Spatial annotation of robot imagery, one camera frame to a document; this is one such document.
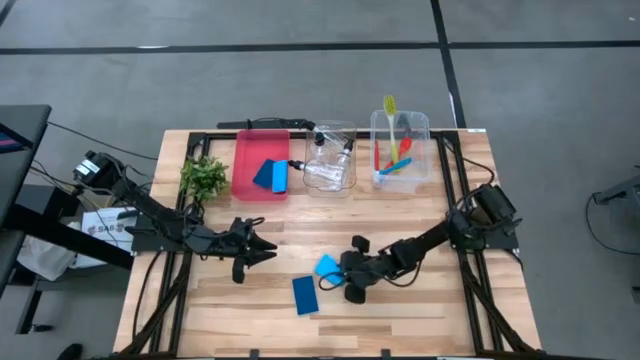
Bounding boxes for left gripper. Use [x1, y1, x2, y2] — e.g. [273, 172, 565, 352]
[219, 217, 279, 285]

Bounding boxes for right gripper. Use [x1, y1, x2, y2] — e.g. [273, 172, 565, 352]
[332, 234, 384, 305]

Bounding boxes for pink plastic tray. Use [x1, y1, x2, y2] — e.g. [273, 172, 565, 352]
[230, 129, 292, 202]

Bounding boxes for blue dish brush white bristles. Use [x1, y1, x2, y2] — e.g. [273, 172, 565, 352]
[372, 157, 414, 190]

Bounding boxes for yellow-green dish brush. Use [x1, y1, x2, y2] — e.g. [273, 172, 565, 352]
[382, 94, 401, 165]

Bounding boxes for clear plastic bin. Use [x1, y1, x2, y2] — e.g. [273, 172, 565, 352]
[369, 108, 432, 195]
[303, 119, 359, 194]

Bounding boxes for green potted plant white pot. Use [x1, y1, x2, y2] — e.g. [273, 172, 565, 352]
[178, 155, 231, 205]

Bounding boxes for black power strip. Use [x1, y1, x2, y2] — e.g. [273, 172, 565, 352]
[215, 117, 307, 130]

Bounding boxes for white printed box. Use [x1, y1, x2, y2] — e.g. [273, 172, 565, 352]
[80, 207, 139, 269]

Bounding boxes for white plastic bag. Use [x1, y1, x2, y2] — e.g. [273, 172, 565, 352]
[16, 234, 77, 281]

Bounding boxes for person's shoe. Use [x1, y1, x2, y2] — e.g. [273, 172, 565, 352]
[56, 342, 84, 360]

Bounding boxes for black desk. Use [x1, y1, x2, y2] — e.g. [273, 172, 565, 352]
[0, 103, 136, 336]

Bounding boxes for grey stand leg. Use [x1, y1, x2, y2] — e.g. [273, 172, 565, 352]
[592, 173, 640, 207]

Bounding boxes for black floor cable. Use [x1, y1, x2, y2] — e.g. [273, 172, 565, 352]
[46, 121, 159, 162]
[583, 192, 640, 257]

